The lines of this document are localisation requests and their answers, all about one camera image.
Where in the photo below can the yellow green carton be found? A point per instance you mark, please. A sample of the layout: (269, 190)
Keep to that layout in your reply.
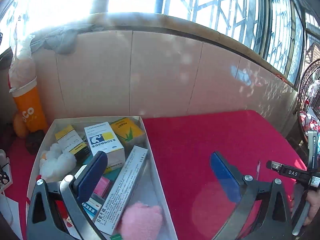
(127, 130)

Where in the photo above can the person's right hand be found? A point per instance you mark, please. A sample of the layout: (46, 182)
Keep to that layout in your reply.
(314, 205)

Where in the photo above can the orange paper cup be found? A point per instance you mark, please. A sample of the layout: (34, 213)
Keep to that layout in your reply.
(27, 105)

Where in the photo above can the small black box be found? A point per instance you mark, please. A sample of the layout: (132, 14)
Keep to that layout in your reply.
(35, 141)

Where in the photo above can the orange fruit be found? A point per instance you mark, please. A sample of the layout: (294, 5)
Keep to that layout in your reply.
(20, 126)

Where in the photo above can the metal window grille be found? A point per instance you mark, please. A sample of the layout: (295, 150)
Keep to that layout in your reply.
(212, 2)

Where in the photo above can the yellow black carton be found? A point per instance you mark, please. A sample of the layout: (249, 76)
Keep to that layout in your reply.
(68, 140)

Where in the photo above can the white carton blue label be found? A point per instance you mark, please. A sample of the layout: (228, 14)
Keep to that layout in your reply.
(90, 208)

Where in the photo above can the white blue yellow carton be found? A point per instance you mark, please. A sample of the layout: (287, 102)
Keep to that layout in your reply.
(105, 140)

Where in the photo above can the red white printed cloth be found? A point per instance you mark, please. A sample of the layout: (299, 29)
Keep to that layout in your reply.
(308, 121)

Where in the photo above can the small green tag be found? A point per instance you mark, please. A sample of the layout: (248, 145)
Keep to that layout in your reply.
(116, 237)

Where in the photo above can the long white medicine carton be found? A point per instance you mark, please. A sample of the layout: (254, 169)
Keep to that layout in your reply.
(125, 180)

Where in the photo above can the white printed paper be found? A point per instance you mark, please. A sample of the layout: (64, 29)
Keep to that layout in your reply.
(7, 210)

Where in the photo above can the white plastic bag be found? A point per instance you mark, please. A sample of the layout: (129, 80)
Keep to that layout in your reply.
(21, 70)

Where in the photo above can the pink carton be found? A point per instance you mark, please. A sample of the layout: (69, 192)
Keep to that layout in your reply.
(102, 186)

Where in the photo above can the white cardboard box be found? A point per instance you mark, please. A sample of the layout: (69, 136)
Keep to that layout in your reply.
(155, 187)

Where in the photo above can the grey cloth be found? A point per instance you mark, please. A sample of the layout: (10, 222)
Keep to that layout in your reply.
(61, 41)

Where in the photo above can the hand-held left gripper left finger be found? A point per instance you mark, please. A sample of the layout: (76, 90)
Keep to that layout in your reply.
(91, 177)

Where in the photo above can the pink plush toy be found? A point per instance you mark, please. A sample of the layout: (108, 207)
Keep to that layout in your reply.
(140, 220)

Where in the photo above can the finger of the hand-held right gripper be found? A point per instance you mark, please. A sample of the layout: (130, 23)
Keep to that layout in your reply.
(273, 166)

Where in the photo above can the paw print phone holder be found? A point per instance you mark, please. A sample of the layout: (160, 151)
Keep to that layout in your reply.
(4, 177)

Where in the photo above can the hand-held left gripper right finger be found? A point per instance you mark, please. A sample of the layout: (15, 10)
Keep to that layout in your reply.
(225, 177)

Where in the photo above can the white plush toy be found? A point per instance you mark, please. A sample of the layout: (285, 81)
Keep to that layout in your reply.
(57, 165)

